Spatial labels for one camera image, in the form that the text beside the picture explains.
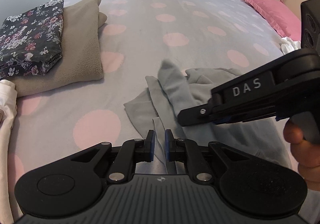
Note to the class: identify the pink pillow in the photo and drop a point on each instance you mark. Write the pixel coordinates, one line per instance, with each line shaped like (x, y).
(279, 17)

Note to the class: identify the white crumpled garment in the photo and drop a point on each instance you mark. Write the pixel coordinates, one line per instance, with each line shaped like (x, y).
(288, 45)

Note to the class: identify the folded beige fleece blanket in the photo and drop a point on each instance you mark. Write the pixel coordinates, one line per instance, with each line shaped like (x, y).
(77, 46)

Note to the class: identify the grey blue t-shirt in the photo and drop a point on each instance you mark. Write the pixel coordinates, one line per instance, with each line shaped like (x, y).
(172, 91)

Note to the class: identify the grey pink dotted bedsheet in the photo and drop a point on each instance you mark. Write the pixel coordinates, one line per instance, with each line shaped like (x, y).
(59, 115)

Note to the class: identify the person right hand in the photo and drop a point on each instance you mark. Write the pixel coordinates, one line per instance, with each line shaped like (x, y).
(305, 153)

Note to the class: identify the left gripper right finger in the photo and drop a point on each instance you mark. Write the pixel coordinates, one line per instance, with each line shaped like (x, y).
(188, 152)

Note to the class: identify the folded floral dark garment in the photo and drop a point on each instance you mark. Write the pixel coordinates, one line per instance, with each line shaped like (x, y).
(31, 41)

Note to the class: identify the folded cream tan garment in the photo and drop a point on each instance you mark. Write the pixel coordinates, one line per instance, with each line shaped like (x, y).
(8, 114)

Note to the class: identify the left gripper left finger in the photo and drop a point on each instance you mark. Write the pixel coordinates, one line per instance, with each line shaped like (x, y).
(126, 157)

